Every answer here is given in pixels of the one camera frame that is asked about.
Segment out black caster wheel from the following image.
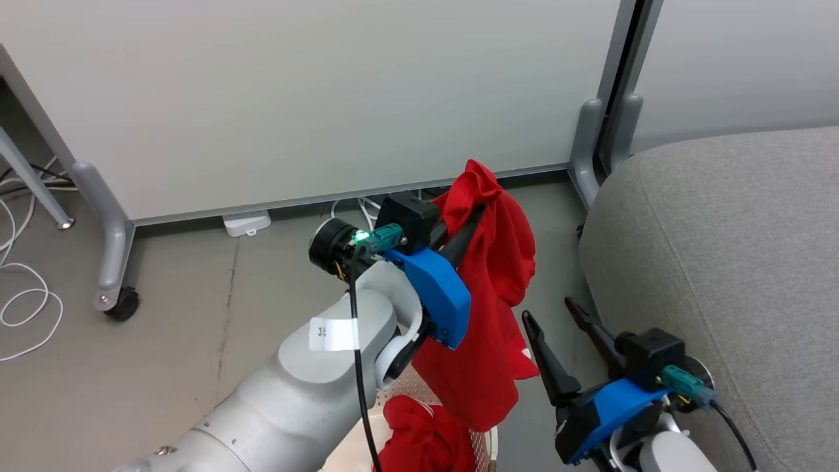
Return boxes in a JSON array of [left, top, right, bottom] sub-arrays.
[[105, 287, 140, 322]]

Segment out white partition panel grey frame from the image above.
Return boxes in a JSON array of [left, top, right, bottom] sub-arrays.
[[610, 0, 839, 175]]

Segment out white perforated laundry basket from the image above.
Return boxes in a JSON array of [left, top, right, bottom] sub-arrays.
[[321, 364, 500, 472]]

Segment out grey metal table leg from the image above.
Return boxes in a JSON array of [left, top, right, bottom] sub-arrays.
[[0, 128, 75, 230]]

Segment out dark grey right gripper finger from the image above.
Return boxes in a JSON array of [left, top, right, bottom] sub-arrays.
[[564, 298, 625, 379], [522, 311, 583, 408]]

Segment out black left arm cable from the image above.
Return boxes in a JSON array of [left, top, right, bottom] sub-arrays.
[[347, 223, 404, 472]]

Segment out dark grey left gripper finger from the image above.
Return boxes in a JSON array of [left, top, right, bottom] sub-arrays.
[[438, 203, 488, 269]]

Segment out white partition panel grey legs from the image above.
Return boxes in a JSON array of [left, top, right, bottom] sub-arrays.
[[0, 0, 646, 314]]

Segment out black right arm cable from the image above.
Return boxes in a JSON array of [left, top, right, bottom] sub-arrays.
[[661, 366, 760, 472]]

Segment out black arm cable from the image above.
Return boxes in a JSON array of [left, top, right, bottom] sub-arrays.
[[661, 366, 760, 472], [347, 223, 404, 472]]

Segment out grey fabric sofa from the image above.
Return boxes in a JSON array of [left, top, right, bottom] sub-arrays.
[[579, 126, 839, 472]]

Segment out short white floor cable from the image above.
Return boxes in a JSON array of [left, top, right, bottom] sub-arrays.
[[330, 195, 382, 231]]

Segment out black cable by table leg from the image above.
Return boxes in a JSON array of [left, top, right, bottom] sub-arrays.
[[0, 164, 73, 189]]

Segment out long looped white floor cable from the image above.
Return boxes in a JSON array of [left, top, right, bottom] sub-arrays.
[[0, 157, 64, 363]]

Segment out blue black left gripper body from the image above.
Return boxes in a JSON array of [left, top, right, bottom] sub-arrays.
[[383, 247, 473, 351]]

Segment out white floor power adapter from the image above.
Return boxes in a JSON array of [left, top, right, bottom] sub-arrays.
[[223, 210, 272, 237]]

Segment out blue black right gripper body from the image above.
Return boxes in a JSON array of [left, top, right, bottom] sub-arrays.
[[554, 378, 673, 467]]

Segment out crumpled red garment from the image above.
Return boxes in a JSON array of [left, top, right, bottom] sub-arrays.
[[377, 395, 478, 472]]

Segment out red t-shirt garment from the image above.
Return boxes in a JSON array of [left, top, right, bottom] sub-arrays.
[[412, 159, 541, 432]]

